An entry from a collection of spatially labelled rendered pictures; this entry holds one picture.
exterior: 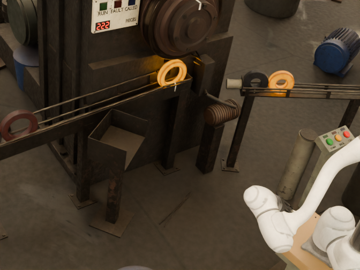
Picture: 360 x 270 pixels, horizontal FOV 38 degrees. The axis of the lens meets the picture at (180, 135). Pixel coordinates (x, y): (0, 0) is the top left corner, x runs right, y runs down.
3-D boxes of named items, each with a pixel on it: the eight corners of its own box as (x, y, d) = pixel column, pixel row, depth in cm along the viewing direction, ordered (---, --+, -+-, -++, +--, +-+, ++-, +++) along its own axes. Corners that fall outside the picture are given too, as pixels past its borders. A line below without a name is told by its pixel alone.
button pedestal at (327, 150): (284, 205, 333) (314, 133, 294) (309, 193, 346) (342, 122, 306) (302, 223, 324) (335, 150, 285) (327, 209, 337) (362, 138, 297)
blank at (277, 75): (269, 69, 306) (270, 72, 304) (295, 70, 307) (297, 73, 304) (265, 90, 316) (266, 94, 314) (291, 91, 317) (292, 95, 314)
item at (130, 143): (83, 232, 294) (87, 137, 248) (104, 201, 314) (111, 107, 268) (115, 245, 290) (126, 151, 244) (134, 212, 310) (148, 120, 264)
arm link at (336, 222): (336, 226, 262) (351, 197, 248) (351, 256, 249) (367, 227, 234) (306, 228, 259) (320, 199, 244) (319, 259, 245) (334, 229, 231)
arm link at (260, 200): (253, 197, 229) (264, 224, 221) (235, 190, 217) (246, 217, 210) (273, 186, 225) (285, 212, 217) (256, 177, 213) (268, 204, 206)
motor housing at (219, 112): (189, 165, 349) (203, 102, 315) (215, 155, 360) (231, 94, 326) (201, 177, 342) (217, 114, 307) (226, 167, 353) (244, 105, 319)
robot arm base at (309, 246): (351, 242, 263) (355, 235, 259) (332, 269, 249) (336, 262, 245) (319, 222, 270) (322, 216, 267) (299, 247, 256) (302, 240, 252)
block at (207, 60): (188, 88, 320) (194, 54, 304) (198, 84, 324) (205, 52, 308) (198, 97, 314) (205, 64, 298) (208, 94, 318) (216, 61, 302)
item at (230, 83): (225, 84, 315) (226, 76, 311) (240, 85, 315) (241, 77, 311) (226, 90, 310) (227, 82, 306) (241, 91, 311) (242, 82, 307)
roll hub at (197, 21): (164, 52, 268) (172, 2, 250) (207, 42, 282) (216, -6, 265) (170, 58, 265) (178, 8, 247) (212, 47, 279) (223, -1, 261)
